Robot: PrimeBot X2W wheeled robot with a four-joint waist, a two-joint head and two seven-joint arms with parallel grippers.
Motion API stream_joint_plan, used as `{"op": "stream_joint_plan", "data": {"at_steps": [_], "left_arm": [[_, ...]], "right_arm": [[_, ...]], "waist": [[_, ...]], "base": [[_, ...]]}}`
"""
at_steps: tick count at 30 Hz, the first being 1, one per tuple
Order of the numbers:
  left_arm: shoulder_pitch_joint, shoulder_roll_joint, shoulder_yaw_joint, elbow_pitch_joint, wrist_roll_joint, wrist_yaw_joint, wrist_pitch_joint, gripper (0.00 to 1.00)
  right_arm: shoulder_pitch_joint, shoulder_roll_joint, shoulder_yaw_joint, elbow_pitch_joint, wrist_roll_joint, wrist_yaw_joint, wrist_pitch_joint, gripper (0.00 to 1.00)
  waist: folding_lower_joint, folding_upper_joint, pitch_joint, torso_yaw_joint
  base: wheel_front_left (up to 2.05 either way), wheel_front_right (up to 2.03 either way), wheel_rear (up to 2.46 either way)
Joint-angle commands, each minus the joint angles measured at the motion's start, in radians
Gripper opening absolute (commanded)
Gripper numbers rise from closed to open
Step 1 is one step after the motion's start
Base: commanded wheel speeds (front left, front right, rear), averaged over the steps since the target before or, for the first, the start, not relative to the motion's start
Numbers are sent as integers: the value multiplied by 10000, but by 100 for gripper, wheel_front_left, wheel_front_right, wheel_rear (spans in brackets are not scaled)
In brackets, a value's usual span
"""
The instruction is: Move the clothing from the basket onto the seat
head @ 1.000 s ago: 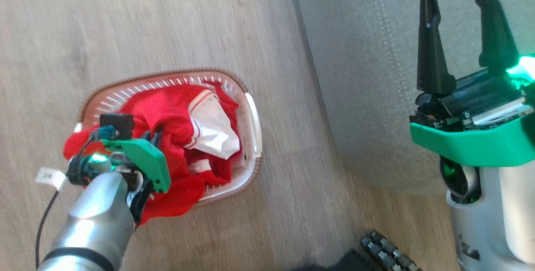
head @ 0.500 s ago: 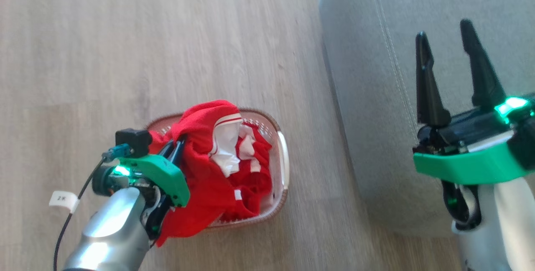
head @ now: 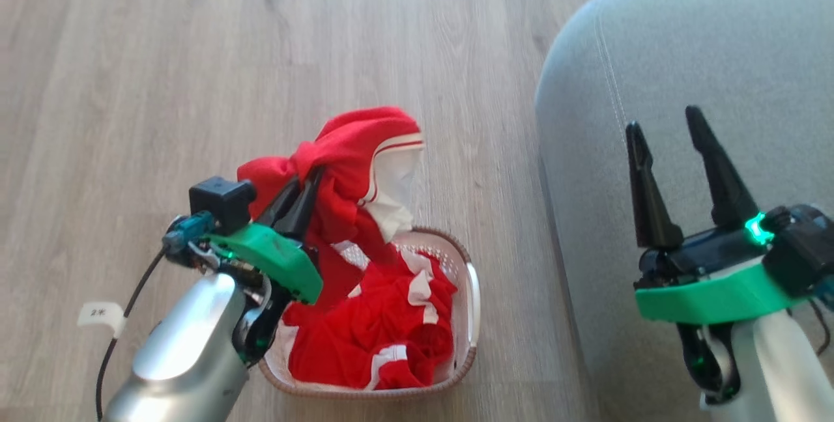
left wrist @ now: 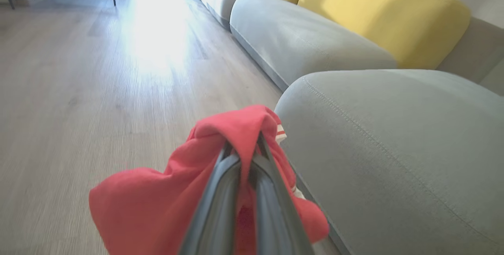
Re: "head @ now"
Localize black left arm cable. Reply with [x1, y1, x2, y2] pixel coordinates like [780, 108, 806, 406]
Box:
[96, 246, 167, 422]

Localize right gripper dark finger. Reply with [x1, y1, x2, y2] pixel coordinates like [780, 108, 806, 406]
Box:
[625, 121, 685, 251]
[684, 105, 760, 229]

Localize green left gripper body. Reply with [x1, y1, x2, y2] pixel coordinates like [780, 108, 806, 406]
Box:
[208, 223, 324, 365]

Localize red and white garment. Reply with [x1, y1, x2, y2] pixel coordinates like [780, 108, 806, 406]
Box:
[281, 243, 458, 390]

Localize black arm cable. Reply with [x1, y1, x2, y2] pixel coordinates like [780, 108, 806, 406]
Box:
[96, 246, 167, 422]
[807, 297, 832, 356]

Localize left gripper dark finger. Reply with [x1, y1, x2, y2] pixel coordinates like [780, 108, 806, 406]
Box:
[280, 168, 325, 241]
[257, 176, 305, 229]

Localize white basket with brown rim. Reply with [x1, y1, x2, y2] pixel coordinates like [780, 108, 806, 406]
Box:
[257, 227, 482, 400]

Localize white cable label tag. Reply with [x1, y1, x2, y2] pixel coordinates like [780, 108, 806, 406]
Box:
[77, 302, 126, 338]

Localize grey sofa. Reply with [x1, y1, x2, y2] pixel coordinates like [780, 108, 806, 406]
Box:
[534, 0, 834, 422]

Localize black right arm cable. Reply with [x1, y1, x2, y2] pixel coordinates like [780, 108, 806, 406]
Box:
[807, 297, 832, 356]

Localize red garment with white trim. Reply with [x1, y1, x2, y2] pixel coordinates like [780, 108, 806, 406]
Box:
[237, 106, 425, 309]

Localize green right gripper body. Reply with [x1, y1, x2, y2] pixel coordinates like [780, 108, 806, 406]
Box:
[635, 212, 810, 404]

